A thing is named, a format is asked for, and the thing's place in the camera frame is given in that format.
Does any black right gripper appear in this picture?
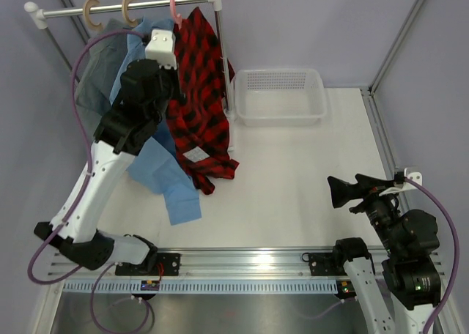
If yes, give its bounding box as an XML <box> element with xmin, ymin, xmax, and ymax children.
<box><xmin>328</xmin><ymin>172</ymin><xmax>403</xmax><ymax>255</ymax></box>

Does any red black plaid shirt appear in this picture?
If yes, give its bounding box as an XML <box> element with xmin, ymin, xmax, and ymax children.
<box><xmin>166</xmin><ymin>7</ymin><xmax>239</xmax><ymax>195</ymax></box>

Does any pink plastic hanger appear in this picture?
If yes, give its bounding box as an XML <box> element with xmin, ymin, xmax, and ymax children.
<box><xmin>169</xmin><ymin>0</ymin><xmax>182</xmax><ymax>27</ymax></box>

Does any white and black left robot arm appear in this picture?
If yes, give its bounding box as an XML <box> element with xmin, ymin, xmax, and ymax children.
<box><xmin>34</xmin><ymin>57</ymin><xmax>183</xmax><ymax>275</ymax></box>

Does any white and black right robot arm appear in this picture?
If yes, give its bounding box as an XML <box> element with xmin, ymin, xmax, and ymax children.
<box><xmin>328</xmin><ymin>170</ymin><xmax>441</xmax><ymax>333</ymax></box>

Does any grey shirt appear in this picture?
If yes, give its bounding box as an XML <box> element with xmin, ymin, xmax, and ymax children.
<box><xmin>75</xmin><ymin>34</ymin><xmax>128</xmax><ymax>123</ymax></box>

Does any light blue shirt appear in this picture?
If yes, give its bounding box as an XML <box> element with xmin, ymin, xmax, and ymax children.
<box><xmin>110</xmin><ymin>17</ymin><xmax>202</xmax><ymax>226</ymax></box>

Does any wooden hanger right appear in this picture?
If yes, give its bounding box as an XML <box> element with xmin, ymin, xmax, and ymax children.
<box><xmin>121</xmin><ymin>0</ymin><xmax>139</xmax><ymax>28</ymax></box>

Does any wooden hanger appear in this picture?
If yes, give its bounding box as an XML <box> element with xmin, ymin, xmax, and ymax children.
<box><xmin>121</xmin><ymin>0</ymin><xmax>139</xmax><ymax>28</ymax></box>
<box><xmin>82</xmin><ymin>0</ymin><xmax>104</xmax><ymax>31</ymax></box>

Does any wooden hanger left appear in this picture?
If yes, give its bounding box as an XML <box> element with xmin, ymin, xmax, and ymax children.
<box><xmin>82</xmin><ymin>0</ymin><xmax>104</xmax><ymax>31</ymax></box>

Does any white plastic basket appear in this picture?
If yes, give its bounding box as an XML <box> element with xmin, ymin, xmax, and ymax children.
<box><xmin>234</xmin><ymin>68</ymin><xmax>328</xmax><ymax>127</ymax></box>

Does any white metal clothes rack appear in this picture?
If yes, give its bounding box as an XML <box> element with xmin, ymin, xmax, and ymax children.
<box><xmin>23</xmin><ymin>0</ymin><xmax>239</xmax><ymax>152</ymax></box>

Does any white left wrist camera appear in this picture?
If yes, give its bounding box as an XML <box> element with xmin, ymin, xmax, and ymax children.
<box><xmin>145</xmin><ymin>29</ymin><xmax>178</xmax><ymax>70</ymax></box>

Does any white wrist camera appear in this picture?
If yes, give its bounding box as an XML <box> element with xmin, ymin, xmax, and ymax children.
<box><xmin>145</xmin><ymin>29</ymin><xmax>178</xmax><ymax>70</ymax></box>
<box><xmin>378</xmin><ymin>167</ymin><xmax>423</xmax><ymax>197</ymax></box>

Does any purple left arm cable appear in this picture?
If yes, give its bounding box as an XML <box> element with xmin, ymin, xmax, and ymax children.
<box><xmin>27</xmin><ymin>29</ymin><xmax>153</xmax><ymax>334</ymax></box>

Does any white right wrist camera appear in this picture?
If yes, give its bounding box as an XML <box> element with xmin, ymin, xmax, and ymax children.
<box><xmin>378</xmin><ymin>167</ymin><xmax>423</xmax><ymax>197</ymax></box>

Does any aluminium frame post right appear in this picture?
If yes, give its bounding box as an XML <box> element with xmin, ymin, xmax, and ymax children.
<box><xmin>360</xmin><ymin>0</ymin><xmax>429</xmax><ymax>176</ymax></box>

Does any aluminium frame post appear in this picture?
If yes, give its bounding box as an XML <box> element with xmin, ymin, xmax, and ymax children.
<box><xmin>59</xmin><ymin>0</ymin><xmax>90</xmax><ymax>44</ymax></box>
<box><xmin>360</xmin><ymin>0</ymin><xmax>429</xmax><ymax>176</ymax></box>

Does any white slotted cable duct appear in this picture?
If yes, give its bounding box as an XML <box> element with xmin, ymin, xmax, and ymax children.
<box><xmin>63</xmin><ymin>279</ymin><xmax>338</xmax><ymax>294</ymax></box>

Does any aluminium frame post left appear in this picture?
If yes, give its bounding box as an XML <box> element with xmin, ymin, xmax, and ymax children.
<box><xmin>59</xmin><ymin>0</ymin><xmax>90</xmax><ymax>44</ymax></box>

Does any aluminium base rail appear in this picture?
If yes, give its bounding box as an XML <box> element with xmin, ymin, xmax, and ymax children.
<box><xmin>47</xmin><ymin>248</ymin><xmax>444</xmax><ymax>278</ymax></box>

